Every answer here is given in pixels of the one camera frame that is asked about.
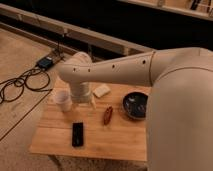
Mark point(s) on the dark ceramic bowl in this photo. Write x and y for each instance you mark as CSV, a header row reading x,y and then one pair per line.
x,y
134,104

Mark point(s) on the black power adapter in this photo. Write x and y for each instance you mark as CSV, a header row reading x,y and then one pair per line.
x,y
45,63

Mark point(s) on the beige sponge block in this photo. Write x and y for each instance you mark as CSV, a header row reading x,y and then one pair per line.
x,y
101,90

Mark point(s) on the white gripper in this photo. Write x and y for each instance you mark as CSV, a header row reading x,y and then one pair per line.
x,y
81,93

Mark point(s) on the wooden table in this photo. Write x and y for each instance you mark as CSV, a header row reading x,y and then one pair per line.
x,y
121,139

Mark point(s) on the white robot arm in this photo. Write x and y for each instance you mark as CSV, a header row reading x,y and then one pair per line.
x,y
179,119

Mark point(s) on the white ceramic cup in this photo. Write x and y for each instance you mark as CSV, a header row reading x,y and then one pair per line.
x,y
63,100

